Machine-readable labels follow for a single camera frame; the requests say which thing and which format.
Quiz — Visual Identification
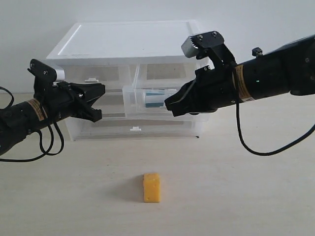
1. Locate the black camera cable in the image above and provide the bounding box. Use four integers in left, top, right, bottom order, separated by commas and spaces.
0, 86, 65, 163
230, 61, 315, 156

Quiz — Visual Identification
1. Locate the white bottle teal label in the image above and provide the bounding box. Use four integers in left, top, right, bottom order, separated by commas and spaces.
144, 89, 177, 108

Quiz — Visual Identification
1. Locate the black right camera cable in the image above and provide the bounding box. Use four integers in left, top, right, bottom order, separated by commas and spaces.
230, 61, 315, 156

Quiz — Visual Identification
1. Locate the wide clear drawer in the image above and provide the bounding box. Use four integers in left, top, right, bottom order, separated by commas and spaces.
65, 118, 205, 141
92, 89, 210, 122

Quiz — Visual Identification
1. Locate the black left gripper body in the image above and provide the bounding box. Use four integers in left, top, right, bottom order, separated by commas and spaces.
34, 82, 85, 123

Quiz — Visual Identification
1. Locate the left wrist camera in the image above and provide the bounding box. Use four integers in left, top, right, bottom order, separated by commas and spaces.
28, 59, 65, 82

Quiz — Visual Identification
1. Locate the middle wide clear drawer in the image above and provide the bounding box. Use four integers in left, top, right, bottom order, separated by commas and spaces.
92, 89, 210, 122

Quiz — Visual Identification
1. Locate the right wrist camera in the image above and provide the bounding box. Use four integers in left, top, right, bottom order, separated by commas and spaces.
181, 31, 224, 59

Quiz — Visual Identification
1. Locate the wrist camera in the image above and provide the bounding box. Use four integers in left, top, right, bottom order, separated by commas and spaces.
28, 59, 65, 82
181, 31, 224, 59

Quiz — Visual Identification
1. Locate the black left camera cable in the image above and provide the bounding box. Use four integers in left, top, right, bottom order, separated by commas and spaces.
0, 86, 65, 163

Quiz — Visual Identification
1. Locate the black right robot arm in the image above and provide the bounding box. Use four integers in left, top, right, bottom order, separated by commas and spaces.
164, 31, 315, 117

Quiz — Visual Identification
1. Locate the bottom wide clear drawer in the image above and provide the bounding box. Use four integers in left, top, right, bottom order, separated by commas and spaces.
65, 118, 205, 141

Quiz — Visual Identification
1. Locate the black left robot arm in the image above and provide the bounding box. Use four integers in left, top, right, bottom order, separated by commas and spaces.
0, 82, 105, 154

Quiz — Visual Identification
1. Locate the yellow cheese block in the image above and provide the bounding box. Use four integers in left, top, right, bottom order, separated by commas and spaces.
143, 173, 161, 203

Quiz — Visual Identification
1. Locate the white plastic drawer cabinet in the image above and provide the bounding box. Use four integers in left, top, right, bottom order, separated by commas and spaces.
46, 19, 212, 142

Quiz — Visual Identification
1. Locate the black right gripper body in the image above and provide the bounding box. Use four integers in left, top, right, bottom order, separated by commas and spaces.
189, 66, 240, 115

